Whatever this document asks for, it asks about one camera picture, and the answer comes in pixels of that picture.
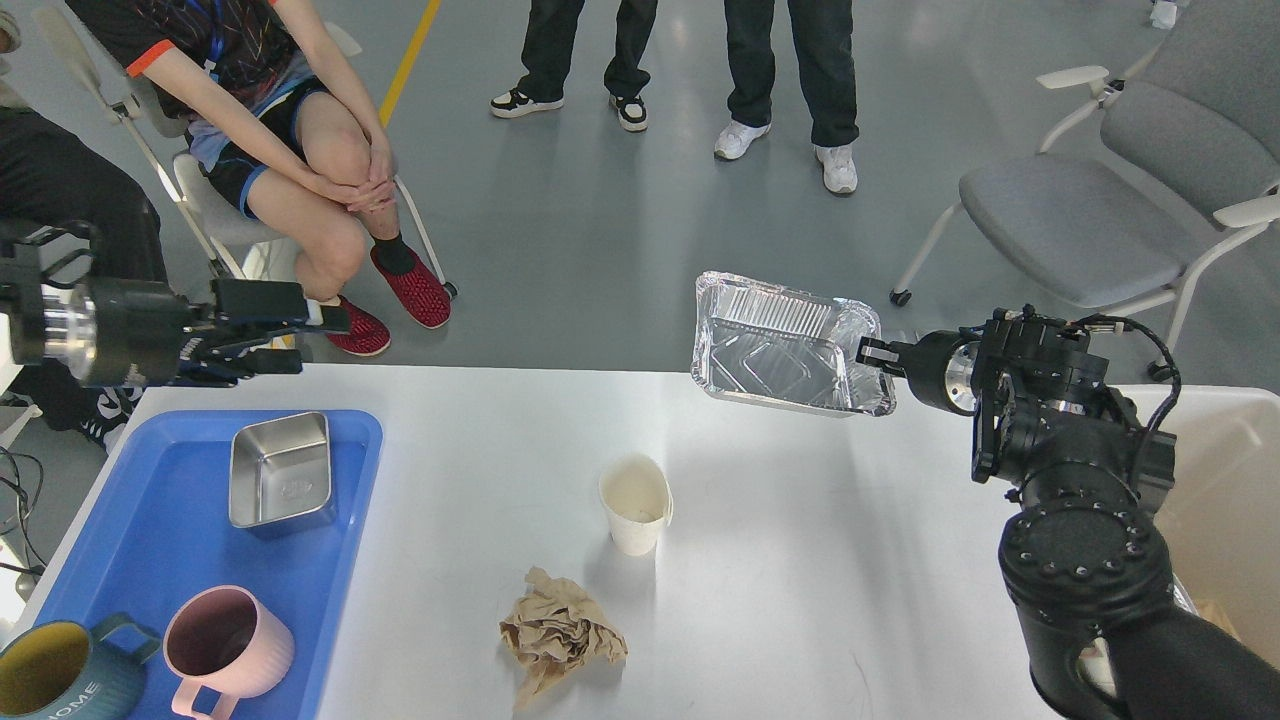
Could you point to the brown paper inside bin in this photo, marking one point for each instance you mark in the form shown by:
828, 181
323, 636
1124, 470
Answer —
1215, 613

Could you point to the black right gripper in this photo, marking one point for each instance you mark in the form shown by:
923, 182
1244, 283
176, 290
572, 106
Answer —
938, 368

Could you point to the grey office chair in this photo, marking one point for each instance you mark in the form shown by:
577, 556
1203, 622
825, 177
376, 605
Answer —
1198, 115

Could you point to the brown paper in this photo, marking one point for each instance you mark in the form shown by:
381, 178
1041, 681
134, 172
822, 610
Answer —
553, 629
1215, 613

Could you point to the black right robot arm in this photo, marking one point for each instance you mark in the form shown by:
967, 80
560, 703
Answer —
1083, 563

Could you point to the blue plastic tray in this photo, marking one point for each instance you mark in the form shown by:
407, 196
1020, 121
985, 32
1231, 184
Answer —
159, 533

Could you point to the stainless steel rectangular container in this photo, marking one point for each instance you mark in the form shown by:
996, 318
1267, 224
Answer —
280, 477

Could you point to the pink ribbed mug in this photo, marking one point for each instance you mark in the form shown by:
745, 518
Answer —
225, 646

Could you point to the seated person black shirt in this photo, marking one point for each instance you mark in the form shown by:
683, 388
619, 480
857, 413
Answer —
286, 132

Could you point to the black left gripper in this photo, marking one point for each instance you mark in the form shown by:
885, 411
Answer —
114, 333

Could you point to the white paper cup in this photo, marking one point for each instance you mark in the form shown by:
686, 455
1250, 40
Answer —
638, 503

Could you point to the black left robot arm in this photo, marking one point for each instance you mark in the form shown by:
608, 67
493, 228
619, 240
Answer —
23, 275

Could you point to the white plastic bin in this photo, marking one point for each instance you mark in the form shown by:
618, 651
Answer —
1220, 520

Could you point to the person in black trousers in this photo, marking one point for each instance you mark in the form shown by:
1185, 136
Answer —
50, 177

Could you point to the aluminium foil tray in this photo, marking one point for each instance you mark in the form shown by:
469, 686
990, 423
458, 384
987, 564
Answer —
766, 344

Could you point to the teal mug yellow inside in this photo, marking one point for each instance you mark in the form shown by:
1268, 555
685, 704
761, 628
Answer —
64, 670

